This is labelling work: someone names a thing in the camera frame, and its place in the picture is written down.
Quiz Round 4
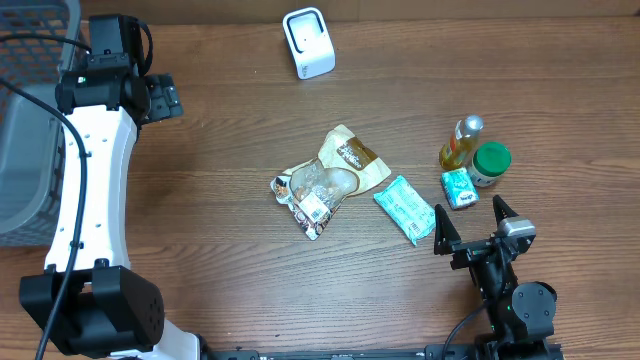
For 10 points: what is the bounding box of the teal wet wipes packet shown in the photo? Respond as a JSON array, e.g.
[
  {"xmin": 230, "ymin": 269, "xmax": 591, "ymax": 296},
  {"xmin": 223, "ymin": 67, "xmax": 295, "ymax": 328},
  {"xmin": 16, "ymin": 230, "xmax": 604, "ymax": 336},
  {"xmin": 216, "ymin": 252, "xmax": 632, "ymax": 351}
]
[{"xmin": 373, "ymin": 175, "xmax": 435, "ymax": 247}]

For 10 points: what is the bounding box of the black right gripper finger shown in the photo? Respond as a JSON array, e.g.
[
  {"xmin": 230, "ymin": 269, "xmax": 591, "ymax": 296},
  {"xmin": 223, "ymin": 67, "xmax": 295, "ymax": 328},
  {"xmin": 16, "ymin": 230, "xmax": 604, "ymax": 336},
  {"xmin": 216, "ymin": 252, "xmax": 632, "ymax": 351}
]
[
  {"xmin": 434, "ymin": 204, "xmax": 461, "ymax": 255},
  {"xmin": 492, "ymin": 195, "xmax": 518, "ymax": 224}
]

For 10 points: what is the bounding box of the yellow oil bottle silver cap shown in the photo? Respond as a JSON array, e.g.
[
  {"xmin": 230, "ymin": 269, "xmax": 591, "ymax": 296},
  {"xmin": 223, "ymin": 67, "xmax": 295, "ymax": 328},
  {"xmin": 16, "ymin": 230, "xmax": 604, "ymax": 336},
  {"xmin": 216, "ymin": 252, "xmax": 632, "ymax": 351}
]
[{"xmin": 439, "ymin": 115, "xmax": 484, "ymax": 171}]

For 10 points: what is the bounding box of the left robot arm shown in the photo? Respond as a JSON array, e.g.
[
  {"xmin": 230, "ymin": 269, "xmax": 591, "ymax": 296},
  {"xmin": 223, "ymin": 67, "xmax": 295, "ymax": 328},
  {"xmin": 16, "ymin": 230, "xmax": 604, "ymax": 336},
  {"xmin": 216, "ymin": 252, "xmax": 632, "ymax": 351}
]
[{"xmin": 19, "ymin": 14, "xmax": 207, "ymax": 359}]

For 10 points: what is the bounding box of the teal white tissue pack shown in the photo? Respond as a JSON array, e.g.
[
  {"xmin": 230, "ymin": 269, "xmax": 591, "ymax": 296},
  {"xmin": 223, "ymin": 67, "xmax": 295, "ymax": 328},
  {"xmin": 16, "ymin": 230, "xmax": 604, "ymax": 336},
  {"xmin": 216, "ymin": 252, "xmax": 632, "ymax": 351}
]
[{"xmin": 441, "ymin": 168, "xmax": 480, "ymax": 210}]

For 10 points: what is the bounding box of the grey plastic mesh basket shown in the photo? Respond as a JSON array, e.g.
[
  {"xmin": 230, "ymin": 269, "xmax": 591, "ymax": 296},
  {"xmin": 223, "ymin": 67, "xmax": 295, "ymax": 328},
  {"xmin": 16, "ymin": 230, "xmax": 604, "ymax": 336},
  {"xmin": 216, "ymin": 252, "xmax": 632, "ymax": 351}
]
[{"xmin": 1, "ymin": 0, "xmax": 82, "ymax": 247}]

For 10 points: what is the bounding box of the brown snack pouch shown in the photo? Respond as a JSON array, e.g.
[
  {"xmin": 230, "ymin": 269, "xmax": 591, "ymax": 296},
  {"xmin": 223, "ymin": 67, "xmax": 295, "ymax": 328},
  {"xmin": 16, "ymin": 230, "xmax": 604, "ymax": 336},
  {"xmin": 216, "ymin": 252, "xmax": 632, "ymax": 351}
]
[{"xmin": 270, "ymin": 124, "xmax": 391, "ymax": 241}]

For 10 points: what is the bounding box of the green lid white jar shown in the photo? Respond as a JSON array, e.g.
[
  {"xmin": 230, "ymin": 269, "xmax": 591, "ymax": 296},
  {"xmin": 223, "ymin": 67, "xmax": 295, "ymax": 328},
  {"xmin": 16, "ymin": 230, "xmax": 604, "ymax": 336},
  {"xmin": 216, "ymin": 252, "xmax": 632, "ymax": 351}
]
[{"xmin": 467, "ymin": 142, "xmax": 512, "ymax": 187}]

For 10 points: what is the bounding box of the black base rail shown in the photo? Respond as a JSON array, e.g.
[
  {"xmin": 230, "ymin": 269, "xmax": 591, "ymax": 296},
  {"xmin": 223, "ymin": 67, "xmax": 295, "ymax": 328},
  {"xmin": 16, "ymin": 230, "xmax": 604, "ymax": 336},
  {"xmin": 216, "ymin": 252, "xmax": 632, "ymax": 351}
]
[{"xmin": 202, "ymin": 344, "xmax": 489, "ymax": 360}]

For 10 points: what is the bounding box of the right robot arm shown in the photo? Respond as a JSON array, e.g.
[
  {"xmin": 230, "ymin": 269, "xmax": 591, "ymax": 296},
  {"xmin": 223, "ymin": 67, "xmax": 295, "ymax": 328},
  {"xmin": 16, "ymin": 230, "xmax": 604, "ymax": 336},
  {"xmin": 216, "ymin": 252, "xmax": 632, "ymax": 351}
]
[{"xmin": 425, "ymin": 195, "xmax": 563, "ymax": 360}]

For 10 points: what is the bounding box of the white barcode scanner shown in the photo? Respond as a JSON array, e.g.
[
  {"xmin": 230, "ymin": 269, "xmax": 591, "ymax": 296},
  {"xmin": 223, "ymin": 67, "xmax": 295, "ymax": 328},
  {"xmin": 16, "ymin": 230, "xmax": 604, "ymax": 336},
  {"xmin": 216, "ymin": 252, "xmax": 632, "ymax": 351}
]
[{"xmin": 282, "ymin": 7, "xmax": 336, "ymax": 80}]

